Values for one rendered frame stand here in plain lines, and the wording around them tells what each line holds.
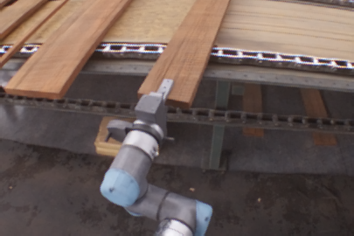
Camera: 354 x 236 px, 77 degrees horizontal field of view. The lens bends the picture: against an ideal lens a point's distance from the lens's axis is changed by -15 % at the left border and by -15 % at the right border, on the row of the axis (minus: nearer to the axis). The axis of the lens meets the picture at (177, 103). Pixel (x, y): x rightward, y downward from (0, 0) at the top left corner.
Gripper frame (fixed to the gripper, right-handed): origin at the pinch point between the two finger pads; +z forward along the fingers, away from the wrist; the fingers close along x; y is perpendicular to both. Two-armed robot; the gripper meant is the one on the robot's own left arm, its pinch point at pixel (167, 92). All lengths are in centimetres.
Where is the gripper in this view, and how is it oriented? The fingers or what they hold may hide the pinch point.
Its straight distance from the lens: 68.1
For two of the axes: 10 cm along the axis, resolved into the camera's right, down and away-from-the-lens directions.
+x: -0.5, -7.0, -7.1
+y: 9.5, 1.9, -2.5
